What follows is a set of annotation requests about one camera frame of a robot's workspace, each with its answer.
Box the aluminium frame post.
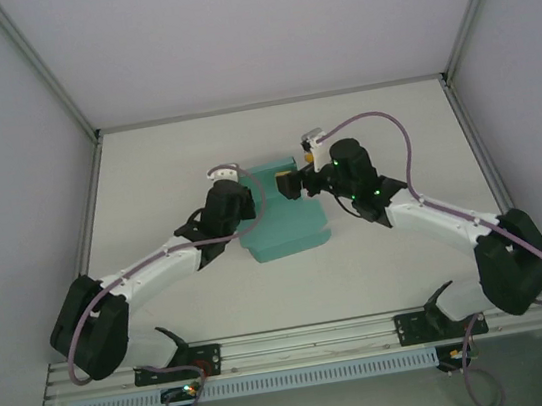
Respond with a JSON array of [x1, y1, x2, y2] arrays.
[[428, 0, 532, 87], [0, 0, 104, 154]]

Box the aluminium back frame rail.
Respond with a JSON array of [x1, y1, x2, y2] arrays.
[[95, 71, 448, 136]]

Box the light blue slotted cable duct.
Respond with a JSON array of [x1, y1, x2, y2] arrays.
[[66, 348, 440, 406]]

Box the aluminium front mounting rail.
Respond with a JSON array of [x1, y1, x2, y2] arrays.
[[39, 286, 542, 403]]

